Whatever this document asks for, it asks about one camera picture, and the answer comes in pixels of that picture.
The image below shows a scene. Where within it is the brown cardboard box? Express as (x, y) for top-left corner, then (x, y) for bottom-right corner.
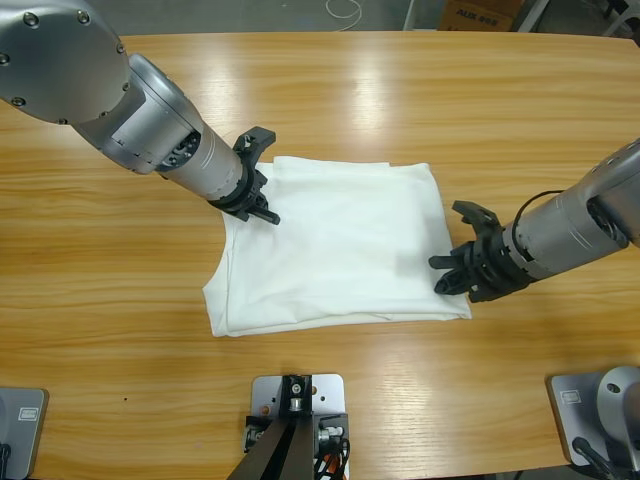
(438, 0), (524, 32)

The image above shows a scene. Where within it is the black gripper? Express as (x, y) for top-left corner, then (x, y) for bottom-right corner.
(428, 200), (533, 304)
(207, 125), (282, 227)

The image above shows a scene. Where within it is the white floor cable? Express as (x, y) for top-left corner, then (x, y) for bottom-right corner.
(324, 0), (364, 31)

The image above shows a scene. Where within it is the black bracket with silver roller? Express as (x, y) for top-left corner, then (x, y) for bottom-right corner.
(279, 373), (315, 420)

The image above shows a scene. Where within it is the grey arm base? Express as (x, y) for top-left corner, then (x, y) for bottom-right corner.
(546, 366), (640, 471)
(0, 387), (50, 480)

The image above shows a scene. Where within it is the white t-shirt with black logo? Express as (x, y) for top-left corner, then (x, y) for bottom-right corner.
(202, 155), (474, 339)

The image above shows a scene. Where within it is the black and orange cable bundle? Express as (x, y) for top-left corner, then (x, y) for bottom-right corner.
(312, 439), (351, 480)

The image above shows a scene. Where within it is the white mount block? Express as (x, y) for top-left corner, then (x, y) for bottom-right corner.
(249, 372), (350, 480)

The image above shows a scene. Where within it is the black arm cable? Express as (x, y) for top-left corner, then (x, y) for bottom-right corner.
(514, 188), (564, 231)

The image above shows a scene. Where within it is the silver cable connector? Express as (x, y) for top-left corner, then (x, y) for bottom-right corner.
(315, 417), (350, 451)
(242, 414), (271, 454)

